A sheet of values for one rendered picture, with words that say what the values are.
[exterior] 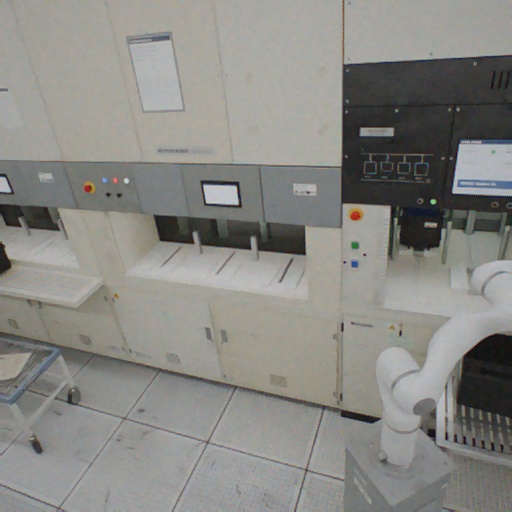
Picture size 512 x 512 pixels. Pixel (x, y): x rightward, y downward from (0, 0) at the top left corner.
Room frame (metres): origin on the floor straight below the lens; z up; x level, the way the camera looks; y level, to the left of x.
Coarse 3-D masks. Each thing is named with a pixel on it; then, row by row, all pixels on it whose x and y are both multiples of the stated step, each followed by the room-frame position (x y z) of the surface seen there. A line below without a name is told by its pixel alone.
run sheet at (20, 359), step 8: (24, 352) 2.03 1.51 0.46; (0, 360) 1.98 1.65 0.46; (8, 360) 1.97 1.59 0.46; (16, 360) 1.96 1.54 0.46; (24, 360) 1.96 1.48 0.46; (0, 368) 1.91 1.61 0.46; (8, 368) 1.90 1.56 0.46; (16, 368) 1.89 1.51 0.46; (0, 376) 1.84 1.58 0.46; (8, 376) 1.83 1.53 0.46
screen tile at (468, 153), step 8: (464, 152) 1.47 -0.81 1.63; (472, 152) 1.46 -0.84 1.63; (480, 152) 1.45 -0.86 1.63; (488, 152) 1.44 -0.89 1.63; (488, 160) 1.44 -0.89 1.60; (496, 160) 1.43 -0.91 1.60; (464, 168) 1.47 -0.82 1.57; (472, 168) 1.46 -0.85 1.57; (480, 168) 1.45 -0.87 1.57; (488, 168) 1.44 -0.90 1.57; (472, 176) 1.45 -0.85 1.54; (480, 176) 1.44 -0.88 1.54; (488, 176) 1.43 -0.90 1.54
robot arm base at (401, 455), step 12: (384, 432) 0.88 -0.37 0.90; (396, 432) 0.84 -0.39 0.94; (372, 444) 0.92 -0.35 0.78; (384, 444) 0.87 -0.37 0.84; (396, 444) 0.84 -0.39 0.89; (408, 444) 0.83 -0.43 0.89; (420, 444) 0.90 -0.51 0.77; (372, 456) 0.88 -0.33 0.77; (384, 456) 0.86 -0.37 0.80; (396, 456) 0.84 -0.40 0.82; (408, 456) 0.83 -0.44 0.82; (420, 456) 0.86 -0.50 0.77; (384, 468) 0.83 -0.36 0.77; (396, 468) 0.83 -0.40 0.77; (408, 468) 0.82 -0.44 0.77; (420, 468) 0.82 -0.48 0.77
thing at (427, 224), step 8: (400, 208) 2.13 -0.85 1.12; (400, 216) 2.04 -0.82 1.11; (408, 216) 2.02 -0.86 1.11; (416, 216) 2.00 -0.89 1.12; (440, 216) 2.08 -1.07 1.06; (408, 224) 2.02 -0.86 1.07; (416, 224) 2.00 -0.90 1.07; (424, 224) 1.99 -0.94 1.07; (432, 224) 1.97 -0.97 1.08; (440, 224) 1.95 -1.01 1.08; (400, 232) 2.04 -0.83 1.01; (408, 232) 2.02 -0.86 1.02; (416, 232) 2.00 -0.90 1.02; (424, 232) 1.98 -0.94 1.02; (432, 232) 1.97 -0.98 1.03; (440, 232) 1.95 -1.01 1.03; (400, 240) 2.03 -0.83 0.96; (408, 240) 2.01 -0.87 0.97; (416, 240) 2.00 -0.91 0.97; (424, 240) 1.98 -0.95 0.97; (432, 240) 1.97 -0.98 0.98; (408, 248) 2.02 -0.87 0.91
